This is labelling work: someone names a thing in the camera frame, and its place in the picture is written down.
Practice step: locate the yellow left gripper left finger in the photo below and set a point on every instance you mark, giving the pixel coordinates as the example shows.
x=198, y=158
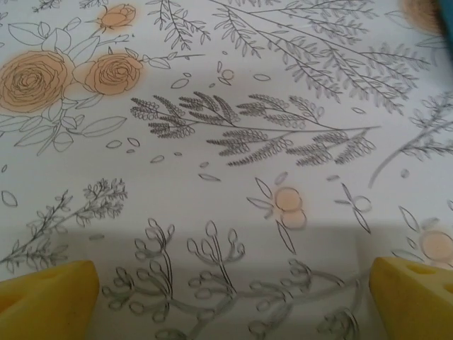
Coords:
x=42, y=304

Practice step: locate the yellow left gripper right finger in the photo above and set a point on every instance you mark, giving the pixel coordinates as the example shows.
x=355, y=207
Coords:
x=414, y=304

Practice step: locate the blue lego brick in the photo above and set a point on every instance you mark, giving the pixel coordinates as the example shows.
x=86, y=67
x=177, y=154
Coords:
x=446, y=16

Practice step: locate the floral print tablecloth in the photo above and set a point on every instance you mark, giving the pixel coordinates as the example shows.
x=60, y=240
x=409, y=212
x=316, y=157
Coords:
x=226, y=177

